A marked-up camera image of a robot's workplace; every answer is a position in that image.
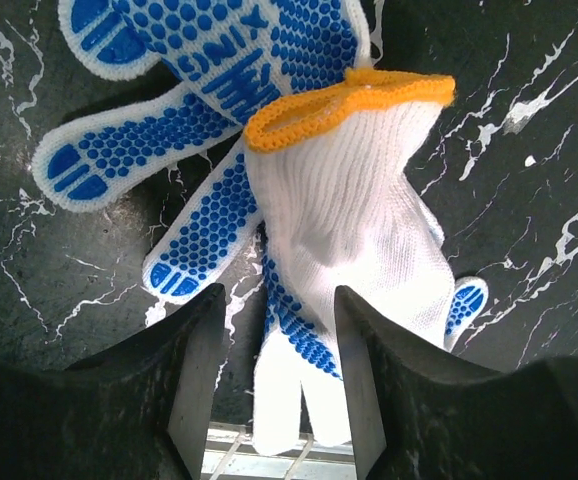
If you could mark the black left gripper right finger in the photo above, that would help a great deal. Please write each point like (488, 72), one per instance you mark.
(419, 412)

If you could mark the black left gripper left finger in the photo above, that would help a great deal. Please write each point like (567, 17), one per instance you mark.
(138, 410)

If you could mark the blue dotted white glove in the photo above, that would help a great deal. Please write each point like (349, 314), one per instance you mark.
(327, 170)

